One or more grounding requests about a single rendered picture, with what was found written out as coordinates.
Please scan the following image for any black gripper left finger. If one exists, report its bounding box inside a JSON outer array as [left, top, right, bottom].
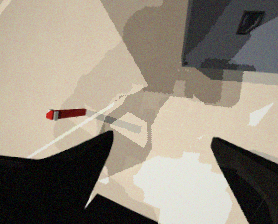
[[0, 130, 114, 224]]

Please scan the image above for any grey sloped panel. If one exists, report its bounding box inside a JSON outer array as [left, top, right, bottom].
[[181, 0, 278, 74]]

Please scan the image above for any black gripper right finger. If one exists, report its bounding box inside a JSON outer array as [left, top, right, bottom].
[[210, 137, 278, 224]]

